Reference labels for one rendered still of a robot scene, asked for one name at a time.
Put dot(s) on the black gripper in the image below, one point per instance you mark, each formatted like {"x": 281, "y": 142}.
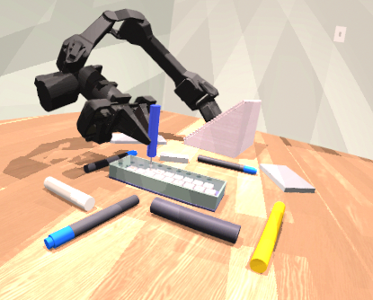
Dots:
{"x": 105, "y": 103}

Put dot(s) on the white cylinder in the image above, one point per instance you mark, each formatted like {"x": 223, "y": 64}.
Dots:
{"x": 65, "y": 191}

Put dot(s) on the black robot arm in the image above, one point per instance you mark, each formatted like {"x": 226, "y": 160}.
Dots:
{"x": 59, "y": 89}

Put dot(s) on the yellow cylinder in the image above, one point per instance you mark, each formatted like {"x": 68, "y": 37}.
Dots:
{"x": 263, "y": 252}

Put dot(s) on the dark grey cylinder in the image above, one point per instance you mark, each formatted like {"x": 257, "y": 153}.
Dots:
{"x": 199, "y": 221}

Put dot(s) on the blue stylus with silver tip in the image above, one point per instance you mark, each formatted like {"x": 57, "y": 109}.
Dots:
{"x": 153, "y": 125}

